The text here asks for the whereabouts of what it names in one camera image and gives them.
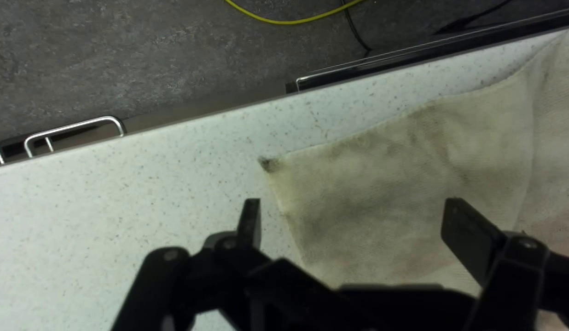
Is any yellow cable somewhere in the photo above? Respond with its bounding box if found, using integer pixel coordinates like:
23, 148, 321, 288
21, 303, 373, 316
223, 0, 367, 27

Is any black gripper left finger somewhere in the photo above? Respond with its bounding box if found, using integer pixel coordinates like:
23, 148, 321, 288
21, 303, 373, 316
109, 196, 280, 331

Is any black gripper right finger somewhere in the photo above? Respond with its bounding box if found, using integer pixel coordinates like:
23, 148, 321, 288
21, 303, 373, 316
441, 196, 569, 331

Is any stained cream cloth towel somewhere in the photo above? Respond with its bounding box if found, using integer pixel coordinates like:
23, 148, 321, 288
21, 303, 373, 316
258, 25, 569, 331

